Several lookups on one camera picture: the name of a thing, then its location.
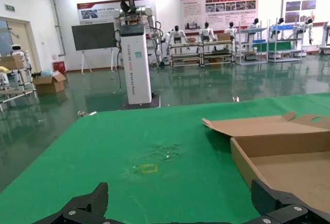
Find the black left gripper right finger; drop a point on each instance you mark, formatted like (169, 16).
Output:
(273, 203)

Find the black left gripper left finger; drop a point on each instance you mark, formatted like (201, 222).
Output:
(87, 208)

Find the brown cardboard box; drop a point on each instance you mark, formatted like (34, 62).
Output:
(288, 172)

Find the yellow square tape mark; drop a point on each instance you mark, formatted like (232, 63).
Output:
(142, 169)

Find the green tablecloth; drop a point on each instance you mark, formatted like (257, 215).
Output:
(129, 136)

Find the metal table clamp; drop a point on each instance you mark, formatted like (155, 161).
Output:
(236, 99)
(86, 113)

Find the open cardboard carton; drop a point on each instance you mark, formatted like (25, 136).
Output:
(49, 85)

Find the white pipe rack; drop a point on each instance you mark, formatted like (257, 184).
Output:
(24, 85)

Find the teal plastic bags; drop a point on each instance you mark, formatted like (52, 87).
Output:
(47, 73)

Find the red bin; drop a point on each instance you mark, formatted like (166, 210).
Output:
(59, 67)

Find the metal roller rack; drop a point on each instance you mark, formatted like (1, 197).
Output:
(217, 52)
(185, 55)

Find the white shelf rack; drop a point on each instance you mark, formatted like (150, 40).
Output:
(239, 43)
(268, 41)

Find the yellow cloth pile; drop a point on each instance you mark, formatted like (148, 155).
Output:
(3, 69)

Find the blue plastic bin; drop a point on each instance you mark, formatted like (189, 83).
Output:
(283, 27)
(259, 41)

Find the closed cardboard carton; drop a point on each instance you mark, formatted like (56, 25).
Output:
(11, 62)

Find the dark display on stand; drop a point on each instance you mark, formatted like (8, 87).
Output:
(92, 36)

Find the small cardboard carton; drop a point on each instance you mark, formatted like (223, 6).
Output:
(192, 40)
(223, 37)

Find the small white service robot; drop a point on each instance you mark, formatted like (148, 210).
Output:
(17, 49)

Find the white black humanoid robot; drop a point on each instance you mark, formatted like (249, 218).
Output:
(309, 21)
(281, 20)
(230, 31)
(177, 34)
(254, 25)
(206, 32)

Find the beige door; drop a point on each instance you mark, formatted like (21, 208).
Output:
(23, 38)

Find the green exit sign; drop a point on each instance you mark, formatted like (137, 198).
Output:
(9, 8)

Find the grey wall conduit pipe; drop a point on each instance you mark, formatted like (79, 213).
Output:
(55, 15)

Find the red-trimmed wall poster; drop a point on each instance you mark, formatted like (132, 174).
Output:
(103, 10)
(219, 7)
(304, 5)

